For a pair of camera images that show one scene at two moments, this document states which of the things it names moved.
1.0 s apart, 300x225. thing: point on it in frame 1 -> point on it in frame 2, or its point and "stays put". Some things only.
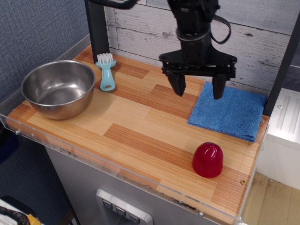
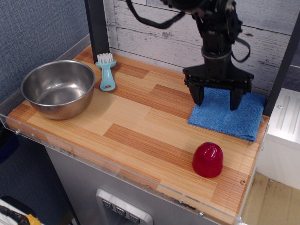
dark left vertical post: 97,26 stays put
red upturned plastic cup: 207,160 stays put
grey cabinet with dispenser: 99,196 stays put
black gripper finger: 219,82 -> 236,96
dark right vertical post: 285,67 stays put
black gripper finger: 177,82 -> 197,92
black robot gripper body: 197,56 -> 218,73
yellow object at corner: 33,220 stays put
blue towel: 237,111 stays put
